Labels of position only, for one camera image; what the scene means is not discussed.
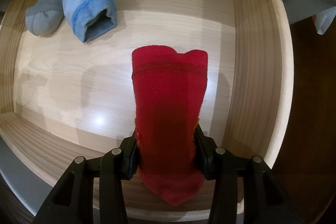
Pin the grey-fronted wooden drawer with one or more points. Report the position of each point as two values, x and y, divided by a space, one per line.
78 69

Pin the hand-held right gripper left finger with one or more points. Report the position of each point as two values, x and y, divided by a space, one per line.
131 155

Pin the red sock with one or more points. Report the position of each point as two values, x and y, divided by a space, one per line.
168 95

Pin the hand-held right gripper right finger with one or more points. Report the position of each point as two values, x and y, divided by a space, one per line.
203 155

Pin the grey sock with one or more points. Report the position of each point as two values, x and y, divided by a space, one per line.
42 16

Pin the light blue sock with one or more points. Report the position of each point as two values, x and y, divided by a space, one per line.
84 3

